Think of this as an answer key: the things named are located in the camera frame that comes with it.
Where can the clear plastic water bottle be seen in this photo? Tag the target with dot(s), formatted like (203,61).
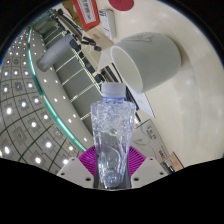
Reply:
(112,133)

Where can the white ceramic mug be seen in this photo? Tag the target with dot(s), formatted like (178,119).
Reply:
(153,60)

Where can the white rectangular remote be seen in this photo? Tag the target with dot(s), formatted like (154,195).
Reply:
(107,23)

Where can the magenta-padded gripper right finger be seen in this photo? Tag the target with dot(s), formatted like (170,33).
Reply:
(136,160)

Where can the ceiling lights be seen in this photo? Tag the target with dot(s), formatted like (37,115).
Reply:
(20,110)

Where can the open cardboard box red side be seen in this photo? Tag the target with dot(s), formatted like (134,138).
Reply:
(86,13)

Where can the black office chairs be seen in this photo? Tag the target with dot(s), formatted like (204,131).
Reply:
(96,71)

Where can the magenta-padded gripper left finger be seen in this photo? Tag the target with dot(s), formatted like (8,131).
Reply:
(87,160)

